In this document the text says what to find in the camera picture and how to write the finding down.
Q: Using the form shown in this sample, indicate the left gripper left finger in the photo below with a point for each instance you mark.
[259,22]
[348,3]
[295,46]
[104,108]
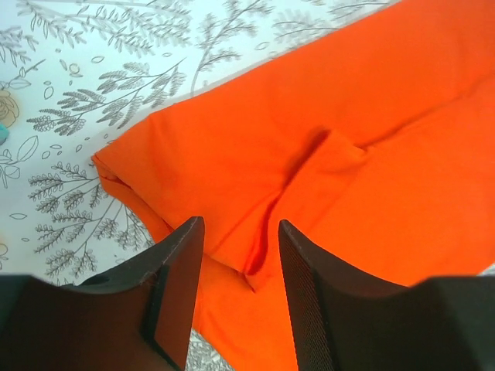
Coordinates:
[135,316]

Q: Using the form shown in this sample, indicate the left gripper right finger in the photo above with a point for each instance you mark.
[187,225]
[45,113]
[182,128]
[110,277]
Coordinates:
[343,318]

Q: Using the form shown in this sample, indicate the orange t shirt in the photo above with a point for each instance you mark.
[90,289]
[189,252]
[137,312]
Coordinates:
[376,141]

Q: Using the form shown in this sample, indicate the folded teal t shirt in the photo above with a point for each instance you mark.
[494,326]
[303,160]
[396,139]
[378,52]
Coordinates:
[4,134]

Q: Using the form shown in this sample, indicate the floral patterned table mat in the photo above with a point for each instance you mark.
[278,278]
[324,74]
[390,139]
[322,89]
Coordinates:
[76,74]

